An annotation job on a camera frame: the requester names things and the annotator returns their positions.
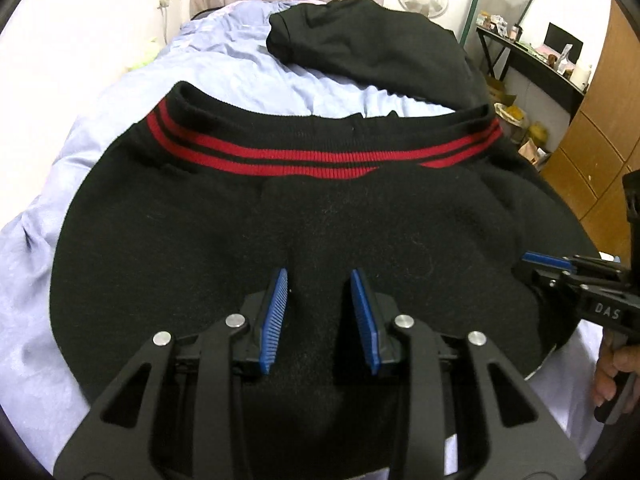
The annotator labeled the black red-striped varsity jacket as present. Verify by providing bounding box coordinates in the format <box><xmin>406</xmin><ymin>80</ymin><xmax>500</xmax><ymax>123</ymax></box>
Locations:
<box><xmin>49</xmin><ymin>80</ymin><xmax>601</xmax><ymax>480</ymax></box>

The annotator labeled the person's right hand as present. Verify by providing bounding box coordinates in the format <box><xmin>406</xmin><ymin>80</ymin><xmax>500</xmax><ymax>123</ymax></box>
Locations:
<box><xmin>591</xmin><ymin>328</ymin><xmax>640</xmax><ymax>406</ymax></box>

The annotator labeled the brown paper bag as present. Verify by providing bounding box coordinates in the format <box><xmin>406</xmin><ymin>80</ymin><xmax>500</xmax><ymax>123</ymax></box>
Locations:
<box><xmin>518</xmin><ymin>139</ymin><xmax>550</xmax><ymax>170</ymax></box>

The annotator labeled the yellow bag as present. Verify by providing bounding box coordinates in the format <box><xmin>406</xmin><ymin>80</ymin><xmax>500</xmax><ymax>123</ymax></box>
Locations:
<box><xmin>527</xmin><ymin>122</ymin><xmax>549</xmax><ymax>148</ymax></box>

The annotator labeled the wooden wardrobe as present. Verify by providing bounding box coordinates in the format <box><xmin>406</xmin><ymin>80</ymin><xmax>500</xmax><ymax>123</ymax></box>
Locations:
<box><xmin>542</xmin><ymin>2</ymin><xmax>640</xmax><ymax>264</ymax></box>

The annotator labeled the white waste bin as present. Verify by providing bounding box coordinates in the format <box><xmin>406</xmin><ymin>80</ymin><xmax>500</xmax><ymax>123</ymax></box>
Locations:
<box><xmin>494</xmin><ymin>103</ymin><xmax>528</xmax><ymax>144</ymax></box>

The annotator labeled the black desk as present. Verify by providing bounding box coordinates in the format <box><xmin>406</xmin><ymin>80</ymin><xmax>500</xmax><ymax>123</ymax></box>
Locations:
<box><xmin>475</xmin><ymin>26</ymin><xmax>585</xmax><ymax>117</ymax></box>

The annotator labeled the brown cardboard box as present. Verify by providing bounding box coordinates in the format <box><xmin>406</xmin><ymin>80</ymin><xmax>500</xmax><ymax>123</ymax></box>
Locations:
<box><xmin>485</xmin><ymin>75</ymin><xmax>516</xmax><ymax>106</ymax></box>

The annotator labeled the black sweater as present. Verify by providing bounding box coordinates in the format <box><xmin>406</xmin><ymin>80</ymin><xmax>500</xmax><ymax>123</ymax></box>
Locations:
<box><xmin>266</xmin><ymin>0</ymin><xmax>489</xmax><ymax>112</ymax></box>

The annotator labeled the light blue bed sheet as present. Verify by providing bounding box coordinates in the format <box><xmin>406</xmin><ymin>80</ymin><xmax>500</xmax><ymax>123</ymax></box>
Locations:
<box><xmin>1</xmin><ymin>0</ymin><xmax>601</xmax><ymax>479</ymax></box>

